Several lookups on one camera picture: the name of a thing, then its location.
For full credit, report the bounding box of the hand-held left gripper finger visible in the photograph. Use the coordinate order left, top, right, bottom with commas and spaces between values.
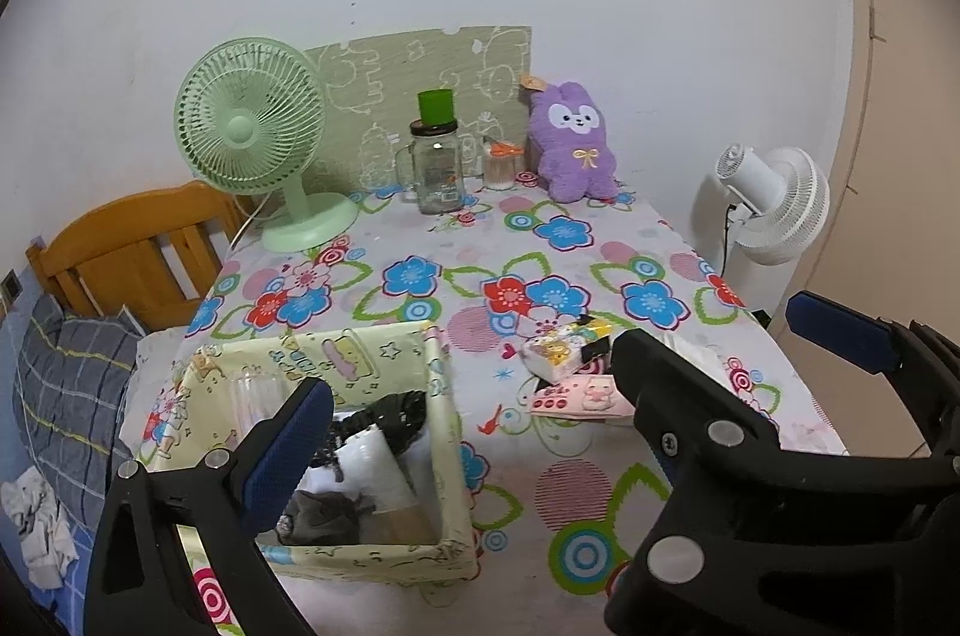
84, 377, 335, 636

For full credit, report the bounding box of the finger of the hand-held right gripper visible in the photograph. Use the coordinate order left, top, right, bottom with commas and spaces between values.
786, 291, 960, 455
606, 327, 786, 616

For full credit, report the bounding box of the white face mask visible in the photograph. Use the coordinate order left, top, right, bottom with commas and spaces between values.
661, 334, 722, 374

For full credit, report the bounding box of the clear plastic tube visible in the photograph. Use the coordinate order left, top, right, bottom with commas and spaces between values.
228, 369, 295, 446

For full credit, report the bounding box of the dark grey cloth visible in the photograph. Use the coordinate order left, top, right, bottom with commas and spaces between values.
279, 490, 377, 546

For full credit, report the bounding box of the pink cartoon packet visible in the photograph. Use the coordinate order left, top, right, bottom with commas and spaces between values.
528, 376, 635, 421

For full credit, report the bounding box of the black bag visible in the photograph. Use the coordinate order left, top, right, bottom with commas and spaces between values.
319, 390, 431, 469

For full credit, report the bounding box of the cartoon tissue pack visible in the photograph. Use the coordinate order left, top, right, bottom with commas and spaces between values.
520, 316, 616, 382

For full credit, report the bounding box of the yellow cartoon fabric storage box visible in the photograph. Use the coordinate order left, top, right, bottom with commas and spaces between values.
154, 321, 478, 586

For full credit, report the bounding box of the white standing fan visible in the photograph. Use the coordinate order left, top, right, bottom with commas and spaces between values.
690, 144, 832, 307

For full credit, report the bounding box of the white bedding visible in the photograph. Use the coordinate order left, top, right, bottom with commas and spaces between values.
120, 325, 197, 449

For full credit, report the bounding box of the floral tablecloth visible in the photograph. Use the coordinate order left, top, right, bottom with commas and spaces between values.
124, 178, 850, 636

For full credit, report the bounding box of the beige door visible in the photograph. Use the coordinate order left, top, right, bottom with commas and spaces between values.
757, 0, 960, 457

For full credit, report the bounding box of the grey plaid pillow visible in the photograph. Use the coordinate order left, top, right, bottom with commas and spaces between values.
11, 291, 141, 532

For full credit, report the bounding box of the crumpled white grey cloth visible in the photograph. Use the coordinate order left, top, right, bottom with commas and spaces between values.
0, 465, 80, 589

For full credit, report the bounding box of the blue checked bed sheet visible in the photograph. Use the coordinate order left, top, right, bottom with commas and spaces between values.
0, 516, 102, 636

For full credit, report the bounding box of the purple plush rabbit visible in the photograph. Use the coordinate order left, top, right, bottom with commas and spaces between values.
521, 73, 618, 204

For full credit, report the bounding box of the wooden bed headboard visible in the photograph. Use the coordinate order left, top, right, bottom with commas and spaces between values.
28, 180, 254, 332

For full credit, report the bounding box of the toothpick jar orange lid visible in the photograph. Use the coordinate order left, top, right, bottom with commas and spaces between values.
482, 139, 521, 193

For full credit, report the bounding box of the glass jar mug green lid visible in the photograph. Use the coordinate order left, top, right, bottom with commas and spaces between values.
395, 89, 464, 215

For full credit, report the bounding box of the green desk fan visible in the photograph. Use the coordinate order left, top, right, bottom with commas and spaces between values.
174, 37, 359, 252

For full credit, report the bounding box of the green patterned board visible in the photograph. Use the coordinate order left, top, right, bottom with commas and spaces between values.
304, 25, 535, 202

